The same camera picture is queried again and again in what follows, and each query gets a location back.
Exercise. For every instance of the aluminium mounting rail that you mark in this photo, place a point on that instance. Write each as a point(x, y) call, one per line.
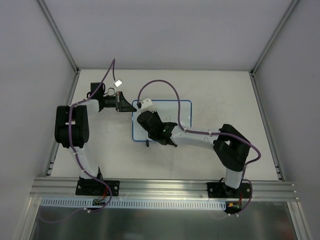
point(270, 191)

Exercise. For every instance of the blue-framed whiteboard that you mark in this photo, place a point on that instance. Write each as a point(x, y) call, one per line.
point(167, 111)

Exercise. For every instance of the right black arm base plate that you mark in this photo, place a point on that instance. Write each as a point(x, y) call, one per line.
point(219, 190)

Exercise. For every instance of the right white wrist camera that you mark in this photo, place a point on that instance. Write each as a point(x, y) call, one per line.
point(146, 104)

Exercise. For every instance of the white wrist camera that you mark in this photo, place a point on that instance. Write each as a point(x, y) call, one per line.
point(117, 83)
point(146, 104)

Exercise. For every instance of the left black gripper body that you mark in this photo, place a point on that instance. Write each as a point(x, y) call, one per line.
point(118, 101)

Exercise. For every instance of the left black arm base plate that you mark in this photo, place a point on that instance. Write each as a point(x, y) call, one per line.
point(91, 187)

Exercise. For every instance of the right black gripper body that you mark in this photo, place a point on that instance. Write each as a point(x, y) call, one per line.
point(144, 119)

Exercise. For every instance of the white slotted cable duct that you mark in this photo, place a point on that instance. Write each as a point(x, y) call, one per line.
point(135, 203)

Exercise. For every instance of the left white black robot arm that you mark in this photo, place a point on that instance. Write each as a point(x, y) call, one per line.
point(72, 126)

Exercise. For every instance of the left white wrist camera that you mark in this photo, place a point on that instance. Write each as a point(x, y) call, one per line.
point(117, 83)

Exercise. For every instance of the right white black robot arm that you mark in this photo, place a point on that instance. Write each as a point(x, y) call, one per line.
point(229, 145)

